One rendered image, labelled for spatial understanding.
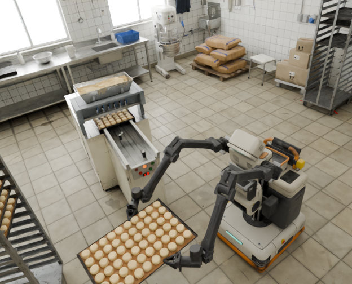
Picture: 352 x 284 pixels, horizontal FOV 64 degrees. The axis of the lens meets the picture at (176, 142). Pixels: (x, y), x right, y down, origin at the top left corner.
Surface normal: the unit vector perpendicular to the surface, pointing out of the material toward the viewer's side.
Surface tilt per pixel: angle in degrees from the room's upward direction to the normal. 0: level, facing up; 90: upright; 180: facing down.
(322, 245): 0
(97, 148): 90
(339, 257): 0
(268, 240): 0
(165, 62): 90
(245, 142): 43
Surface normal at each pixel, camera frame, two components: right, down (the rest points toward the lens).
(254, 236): -0.10, -0.80
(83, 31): 0.55, 0.44
